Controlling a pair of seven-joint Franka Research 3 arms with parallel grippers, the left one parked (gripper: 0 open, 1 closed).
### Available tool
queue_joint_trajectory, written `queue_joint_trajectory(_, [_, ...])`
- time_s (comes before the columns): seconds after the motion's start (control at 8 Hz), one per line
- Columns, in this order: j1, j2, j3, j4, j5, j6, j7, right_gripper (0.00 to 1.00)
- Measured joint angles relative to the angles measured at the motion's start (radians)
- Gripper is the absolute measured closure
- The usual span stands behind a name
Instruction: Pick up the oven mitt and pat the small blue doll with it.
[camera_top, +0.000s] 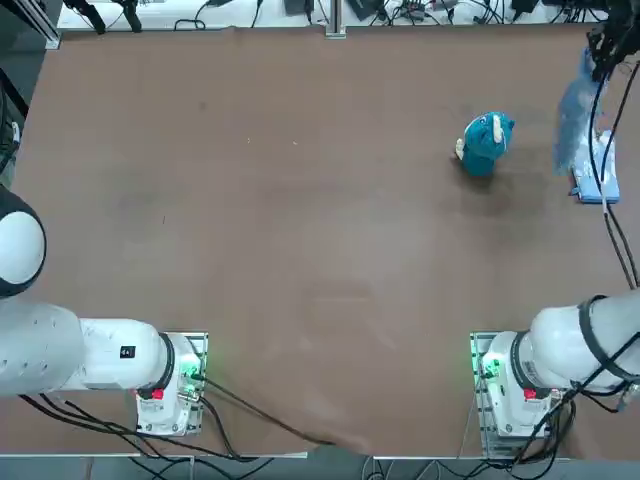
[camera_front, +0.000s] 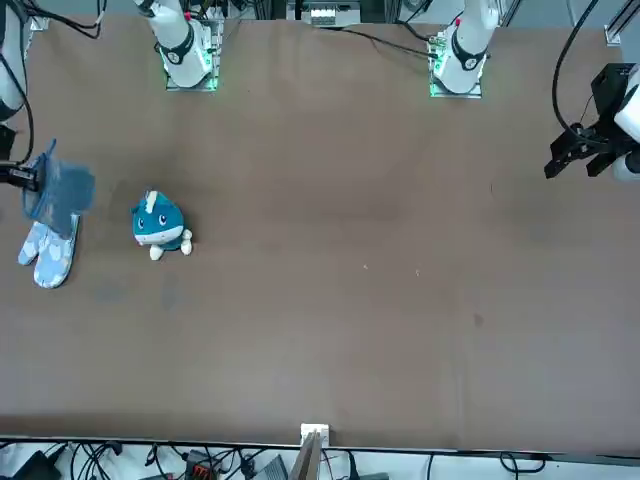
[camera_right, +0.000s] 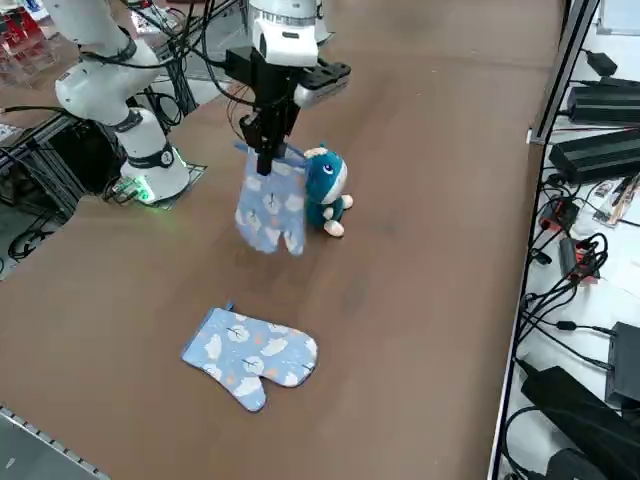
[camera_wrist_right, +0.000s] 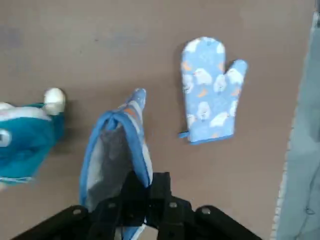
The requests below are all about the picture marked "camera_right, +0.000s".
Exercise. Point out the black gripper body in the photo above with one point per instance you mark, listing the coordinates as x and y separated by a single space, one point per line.
274 85

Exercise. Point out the blue patterned oven mitt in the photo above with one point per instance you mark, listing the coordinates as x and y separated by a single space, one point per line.
270 210
250 350

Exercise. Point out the small blue plush doll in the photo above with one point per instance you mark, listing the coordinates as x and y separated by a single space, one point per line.
327 175

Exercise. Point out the black wrist adapter box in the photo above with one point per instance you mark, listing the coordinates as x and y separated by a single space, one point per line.
240 67

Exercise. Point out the clear acrylic shelf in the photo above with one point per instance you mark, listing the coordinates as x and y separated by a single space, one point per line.
25 50

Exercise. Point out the black device orange plugs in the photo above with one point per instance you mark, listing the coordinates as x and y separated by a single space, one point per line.
560 215

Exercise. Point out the ribbed black power brick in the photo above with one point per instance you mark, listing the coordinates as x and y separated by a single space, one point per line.
595 155

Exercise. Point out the black adapter red plugs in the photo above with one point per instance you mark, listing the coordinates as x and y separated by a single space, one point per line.
567 255

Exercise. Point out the small black adapter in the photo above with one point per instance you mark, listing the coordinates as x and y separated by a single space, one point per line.
602 62

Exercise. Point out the printed paper cards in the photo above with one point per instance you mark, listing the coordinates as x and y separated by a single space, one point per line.
617 200

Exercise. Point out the long black power brick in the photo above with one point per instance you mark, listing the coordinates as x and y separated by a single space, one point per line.
575 415

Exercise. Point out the black box power adapter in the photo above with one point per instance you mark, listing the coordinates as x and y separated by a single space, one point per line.
625 365

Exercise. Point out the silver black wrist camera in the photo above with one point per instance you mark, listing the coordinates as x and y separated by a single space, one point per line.
322 85

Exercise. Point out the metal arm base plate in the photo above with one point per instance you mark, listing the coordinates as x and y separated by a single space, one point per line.
192 172

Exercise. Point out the black metal frame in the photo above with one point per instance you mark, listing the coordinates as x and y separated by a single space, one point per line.
75 160

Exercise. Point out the white post bracket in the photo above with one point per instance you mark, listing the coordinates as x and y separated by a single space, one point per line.
539 136

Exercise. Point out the aluminium camera post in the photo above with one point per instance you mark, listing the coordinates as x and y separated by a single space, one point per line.
565 65

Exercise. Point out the grey aluminium rail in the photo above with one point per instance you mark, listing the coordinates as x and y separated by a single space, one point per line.
30 450

